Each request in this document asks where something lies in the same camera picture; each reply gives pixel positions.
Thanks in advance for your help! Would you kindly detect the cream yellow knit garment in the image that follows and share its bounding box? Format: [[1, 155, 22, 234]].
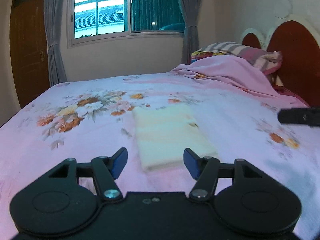
[[132, 104, 218, 171]]

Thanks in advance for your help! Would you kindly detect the striped pink grey pillow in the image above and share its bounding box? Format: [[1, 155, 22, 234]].
[[197, 42, 283, 75]]

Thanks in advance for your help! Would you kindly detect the pink floral bed sheet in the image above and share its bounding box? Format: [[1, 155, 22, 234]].
[[1, 73, 319, 239]]

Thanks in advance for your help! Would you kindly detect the red white headboard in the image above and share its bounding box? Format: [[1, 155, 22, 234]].
[[241, 15, 319, 107]]

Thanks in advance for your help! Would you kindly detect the pink crumpled blanket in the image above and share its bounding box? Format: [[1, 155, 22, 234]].
[[171, 55, 308, 108]]

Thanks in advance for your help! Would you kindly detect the colourful floral pillow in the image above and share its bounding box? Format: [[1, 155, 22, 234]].
[[191, 50, 226, 63]]

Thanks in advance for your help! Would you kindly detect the brown wooden door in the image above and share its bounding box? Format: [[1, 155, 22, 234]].
[[10, 0, 50, 108]]

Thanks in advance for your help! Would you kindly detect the right grey curtain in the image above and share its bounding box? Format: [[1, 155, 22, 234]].
[[178, 0, 201, 64]]

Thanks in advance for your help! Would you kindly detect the grey curtain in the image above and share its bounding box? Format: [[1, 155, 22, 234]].
[[178, 0, 201, 64], [44, 0, 67, 86]]

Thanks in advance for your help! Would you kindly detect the white framed window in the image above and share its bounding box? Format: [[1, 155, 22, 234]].
[[67, 0, 184, 47]]

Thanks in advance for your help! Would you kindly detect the left grey curtain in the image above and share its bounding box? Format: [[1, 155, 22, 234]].
[[44, 0, 67, 86]]

